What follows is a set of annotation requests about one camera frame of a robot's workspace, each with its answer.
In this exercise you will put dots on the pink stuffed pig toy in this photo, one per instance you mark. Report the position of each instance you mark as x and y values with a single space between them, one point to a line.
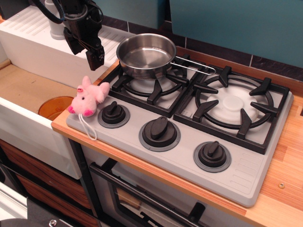
85 103

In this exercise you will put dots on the black stove knob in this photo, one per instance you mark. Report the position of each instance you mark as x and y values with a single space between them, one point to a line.
113 116
159 135
212 157

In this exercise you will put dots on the grey toy stove top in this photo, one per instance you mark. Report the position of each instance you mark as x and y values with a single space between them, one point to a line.
240 182

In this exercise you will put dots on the black left stove knob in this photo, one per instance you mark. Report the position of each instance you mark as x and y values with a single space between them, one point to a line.
113 116

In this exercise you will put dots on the black middle stove knob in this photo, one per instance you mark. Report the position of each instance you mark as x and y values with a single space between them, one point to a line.
159 135

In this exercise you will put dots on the grey toy faucet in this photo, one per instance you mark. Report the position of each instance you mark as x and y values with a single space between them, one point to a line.
56 31

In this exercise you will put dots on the wooden drawer front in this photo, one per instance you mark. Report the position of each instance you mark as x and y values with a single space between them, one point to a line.
62 193

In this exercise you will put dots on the stainless steel pan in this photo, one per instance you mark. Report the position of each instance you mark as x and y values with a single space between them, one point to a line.
151 56

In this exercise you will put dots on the black right stove knob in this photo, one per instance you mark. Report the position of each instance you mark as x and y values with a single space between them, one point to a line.
212 157

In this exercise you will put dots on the black left burner grate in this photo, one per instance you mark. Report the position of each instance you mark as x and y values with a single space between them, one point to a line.
161 96

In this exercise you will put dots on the black right burner grate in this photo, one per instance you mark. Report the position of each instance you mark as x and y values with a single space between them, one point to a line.
239 109

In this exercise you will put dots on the oven door with handle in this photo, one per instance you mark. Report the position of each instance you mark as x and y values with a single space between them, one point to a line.
137 200

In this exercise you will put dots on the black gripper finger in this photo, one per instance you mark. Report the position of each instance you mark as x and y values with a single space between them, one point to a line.
96 57
72 42

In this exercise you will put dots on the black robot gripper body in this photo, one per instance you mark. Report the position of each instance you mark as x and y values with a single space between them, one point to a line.
84 20

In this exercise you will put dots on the black burner grate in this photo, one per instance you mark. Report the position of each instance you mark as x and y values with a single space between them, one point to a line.
161 96
239 109

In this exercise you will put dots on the orange plastic bowl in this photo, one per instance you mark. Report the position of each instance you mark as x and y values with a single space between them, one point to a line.
52 108

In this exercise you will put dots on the white toy sink basin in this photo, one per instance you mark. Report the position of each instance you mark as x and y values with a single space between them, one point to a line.
35 69

